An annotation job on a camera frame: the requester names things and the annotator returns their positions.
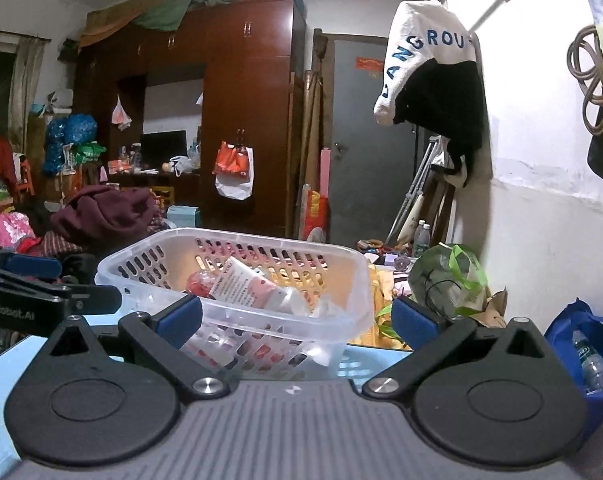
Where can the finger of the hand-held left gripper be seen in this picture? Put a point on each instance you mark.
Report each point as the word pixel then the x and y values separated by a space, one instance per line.
pixel 31 266
pixel 81 296

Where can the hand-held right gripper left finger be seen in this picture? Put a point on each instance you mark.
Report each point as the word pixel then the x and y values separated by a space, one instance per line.
pixel 181 320

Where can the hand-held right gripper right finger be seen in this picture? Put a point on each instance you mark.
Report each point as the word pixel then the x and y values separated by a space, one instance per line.
pixel 414 321

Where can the red round packet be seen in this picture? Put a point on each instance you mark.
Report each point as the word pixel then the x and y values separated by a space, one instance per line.
pixel 201 282

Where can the white and pink tube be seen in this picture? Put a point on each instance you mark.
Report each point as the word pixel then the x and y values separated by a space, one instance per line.
pixel 241 285

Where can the clear plastic basket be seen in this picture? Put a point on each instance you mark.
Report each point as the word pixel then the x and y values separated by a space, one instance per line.
pixel 261 238

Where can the pink floral cloth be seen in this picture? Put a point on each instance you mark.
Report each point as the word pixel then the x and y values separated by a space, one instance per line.
pixel 6 232

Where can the green plastic bag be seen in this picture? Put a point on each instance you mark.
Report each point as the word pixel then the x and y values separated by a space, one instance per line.
pixel 431 275

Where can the clear water bottle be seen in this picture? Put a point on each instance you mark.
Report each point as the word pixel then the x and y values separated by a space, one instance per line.
pixel 419 242
pixel 429 234

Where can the cardboard piece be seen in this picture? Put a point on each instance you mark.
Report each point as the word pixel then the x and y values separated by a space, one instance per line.
pixel 494 307

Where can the maroon cloth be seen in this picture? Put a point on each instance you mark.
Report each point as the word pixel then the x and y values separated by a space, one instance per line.
pixel 101 215

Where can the orange stool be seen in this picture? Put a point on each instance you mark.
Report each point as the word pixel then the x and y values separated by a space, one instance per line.
pixel 26 177

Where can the clear crumpled packet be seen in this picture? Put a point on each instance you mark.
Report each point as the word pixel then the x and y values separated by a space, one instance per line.
pixel 311 305

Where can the teal box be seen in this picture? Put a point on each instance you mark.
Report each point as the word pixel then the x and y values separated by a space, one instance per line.
pixel 184 216

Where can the blue plastic bags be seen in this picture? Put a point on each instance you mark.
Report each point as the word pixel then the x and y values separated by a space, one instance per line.
pixel 66 135

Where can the red printed bag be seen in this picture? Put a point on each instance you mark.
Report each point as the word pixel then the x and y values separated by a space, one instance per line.
pixel 316 215

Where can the metal crutches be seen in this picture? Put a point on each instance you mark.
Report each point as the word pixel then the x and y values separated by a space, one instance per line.
pixel 421 175

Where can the blue shopping bag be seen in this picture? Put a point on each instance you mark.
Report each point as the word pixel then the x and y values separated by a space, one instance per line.
pixel 561 330

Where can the orange and white plastic bag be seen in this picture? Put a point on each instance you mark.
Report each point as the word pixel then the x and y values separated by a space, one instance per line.
pixel 231 160

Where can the black television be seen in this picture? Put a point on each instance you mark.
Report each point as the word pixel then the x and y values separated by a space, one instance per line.
pixel 164 149

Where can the grey door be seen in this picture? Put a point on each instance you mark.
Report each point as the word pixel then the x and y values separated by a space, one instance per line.
pixel 361 160

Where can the pink board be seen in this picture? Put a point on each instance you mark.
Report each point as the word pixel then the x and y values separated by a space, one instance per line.
pixel 326 170

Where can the small white hanging bag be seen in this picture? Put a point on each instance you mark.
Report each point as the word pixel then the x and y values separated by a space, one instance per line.
pixel 121 115

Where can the curtain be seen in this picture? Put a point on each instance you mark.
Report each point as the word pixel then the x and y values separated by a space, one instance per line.
pixel 28 85

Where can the plastic bottle with green label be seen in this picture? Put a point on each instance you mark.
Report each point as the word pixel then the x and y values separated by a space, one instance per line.
pixel 594 365

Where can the leaning wooden boards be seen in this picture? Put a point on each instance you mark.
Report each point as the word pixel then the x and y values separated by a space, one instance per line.
pixel 311 125

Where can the brown wooden wardrobe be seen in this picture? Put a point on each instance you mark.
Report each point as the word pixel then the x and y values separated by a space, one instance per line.
pixel 251 85

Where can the tan cloth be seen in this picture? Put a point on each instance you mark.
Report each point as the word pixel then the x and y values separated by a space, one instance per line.
pixel 111 20

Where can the white and black jacket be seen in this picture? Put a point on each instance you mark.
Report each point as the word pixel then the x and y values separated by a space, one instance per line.
pixel 421 35

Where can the green cloth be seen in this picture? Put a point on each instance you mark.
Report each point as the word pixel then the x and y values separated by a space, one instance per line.
pixel 181 10

